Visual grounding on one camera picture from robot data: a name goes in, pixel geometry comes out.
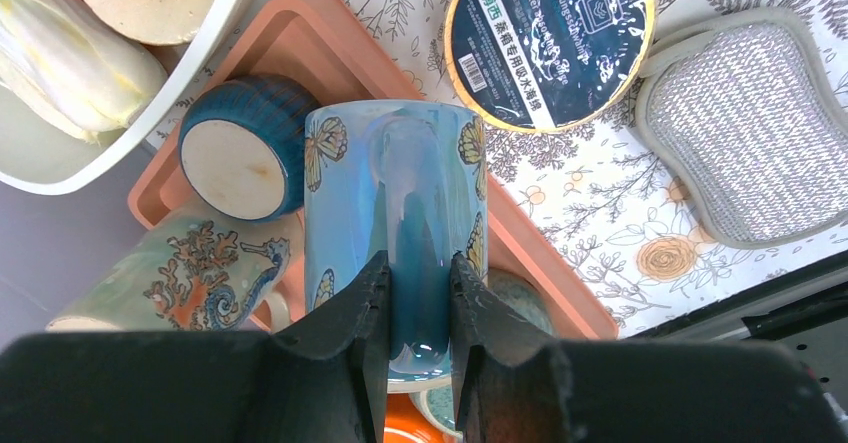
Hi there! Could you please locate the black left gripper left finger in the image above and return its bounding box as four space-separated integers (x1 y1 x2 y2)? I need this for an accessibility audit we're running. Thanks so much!
271 250 391 442

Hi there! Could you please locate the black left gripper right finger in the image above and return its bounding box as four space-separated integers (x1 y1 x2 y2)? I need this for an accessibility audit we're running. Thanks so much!
450 252 575 442

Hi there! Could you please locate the small grey cup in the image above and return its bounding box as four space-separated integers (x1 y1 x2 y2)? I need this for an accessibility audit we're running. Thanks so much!
409 385 463 440

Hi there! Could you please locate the green glazed mug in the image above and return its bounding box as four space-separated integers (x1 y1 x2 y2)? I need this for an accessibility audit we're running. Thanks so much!
487 268 557 336

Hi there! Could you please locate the beige seahorse mug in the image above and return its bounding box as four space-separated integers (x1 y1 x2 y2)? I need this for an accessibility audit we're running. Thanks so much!
46 199 304 332

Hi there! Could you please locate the blue butterfly mug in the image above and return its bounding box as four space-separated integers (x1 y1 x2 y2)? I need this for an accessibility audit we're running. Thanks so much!
304 99 488 393

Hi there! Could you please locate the dark blue ribbed cup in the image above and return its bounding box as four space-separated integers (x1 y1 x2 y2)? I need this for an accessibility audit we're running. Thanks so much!
178 74 319 222

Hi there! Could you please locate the orange mug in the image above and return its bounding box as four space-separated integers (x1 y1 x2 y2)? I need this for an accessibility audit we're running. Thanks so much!
383 394 453 443

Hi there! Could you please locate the floral table mat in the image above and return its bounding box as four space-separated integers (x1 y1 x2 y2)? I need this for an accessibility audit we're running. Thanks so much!
142 0 848 339

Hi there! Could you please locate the white vegetable tub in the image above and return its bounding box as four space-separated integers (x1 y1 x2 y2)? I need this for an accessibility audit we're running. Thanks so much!
1 0 253 196

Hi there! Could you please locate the toy napa cabbage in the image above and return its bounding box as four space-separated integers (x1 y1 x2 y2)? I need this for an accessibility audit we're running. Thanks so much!
1 0 168 145

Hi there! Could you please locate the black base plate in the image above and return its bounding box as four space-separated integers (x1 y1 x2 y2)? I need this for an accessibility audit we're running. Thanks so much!
636 251 847 418

